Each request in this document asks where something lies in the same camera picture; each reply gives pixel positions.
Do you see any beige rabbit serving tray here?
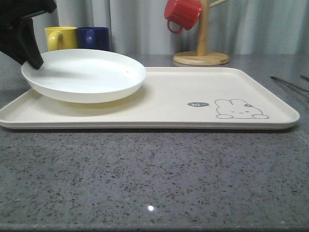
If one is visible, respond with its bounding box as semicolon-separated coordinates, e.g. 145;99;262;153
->
0;67;300;130

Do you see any white round plate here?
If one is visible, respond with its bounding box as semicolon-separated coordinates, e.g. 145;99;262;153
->
21;49;146;103

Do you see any red mug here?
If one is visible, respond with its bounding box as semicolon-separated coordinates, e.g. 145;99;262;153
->
164;0;202;34

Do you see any wooden mug tree stand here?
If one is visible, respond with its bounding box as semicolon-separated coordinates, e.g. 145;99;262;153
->
173;0;229;66

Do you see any silver fork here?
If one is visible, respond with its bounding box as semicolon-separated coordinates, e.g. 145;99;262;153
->
270;76;309;92

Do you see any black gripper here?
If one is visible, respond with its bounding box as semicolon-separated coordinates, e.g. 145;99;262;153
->
0;0;56;69

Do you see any dark blue mug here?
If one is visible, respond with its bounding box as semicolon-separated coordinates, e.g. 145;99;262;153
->
76;27;110;51

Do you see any grey curtain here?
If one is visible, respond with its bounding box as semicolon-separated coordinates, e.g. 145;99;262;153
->
33;0;309;55

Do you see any yellow mug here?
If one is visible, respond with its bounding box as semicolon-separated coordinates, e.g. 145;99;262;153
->
45;27;78;51

